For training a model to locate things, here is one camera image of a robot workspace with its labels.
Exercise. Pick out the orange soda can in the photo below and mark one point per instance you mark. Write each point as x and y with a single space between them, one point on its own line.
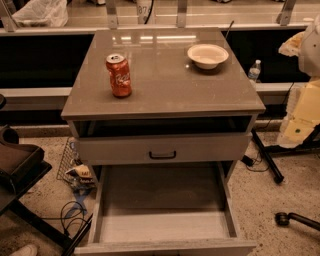
119 72

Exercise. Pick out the black chair caster leg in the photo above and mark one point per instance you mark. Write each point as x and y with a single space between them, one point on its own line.
283 219

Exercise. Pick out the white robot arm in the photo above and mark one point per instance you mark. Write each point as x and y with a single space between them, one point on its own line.
303 104

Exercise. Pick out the black office chair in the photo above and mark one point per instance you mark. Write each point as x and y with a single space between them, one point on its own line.
21 167

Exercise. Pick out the closed top drawer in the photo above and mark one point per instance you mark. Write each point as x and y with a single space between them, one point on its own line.
189 148

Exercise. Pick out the open middle drawer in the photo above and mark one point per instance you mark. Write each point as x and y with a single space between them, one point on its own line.
164 210

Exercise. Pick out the black drawer handle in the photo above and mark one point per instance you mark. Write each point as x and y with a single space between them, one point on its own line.
162 156

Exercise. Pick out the clear plastic water bottle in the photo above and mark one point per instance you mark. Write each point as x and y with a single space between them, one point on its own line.
254 71

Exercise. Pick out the white plastic bag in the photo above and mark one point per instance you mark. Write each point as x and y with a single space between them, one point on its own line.
42 13

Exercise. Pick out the grey drawer cabinet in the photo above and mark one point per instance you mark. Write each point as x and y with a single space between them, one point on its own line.
170 95

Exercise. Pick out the white shoe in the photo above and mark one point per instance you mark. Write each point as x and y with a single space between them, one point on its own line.
28 250

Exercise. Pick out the black stand leg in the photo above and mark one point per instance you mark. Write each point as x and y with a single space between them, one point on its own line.
278 177

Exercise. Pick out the wire mesh basket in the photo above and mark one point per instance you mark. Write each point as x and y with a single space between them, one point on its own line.
71 169

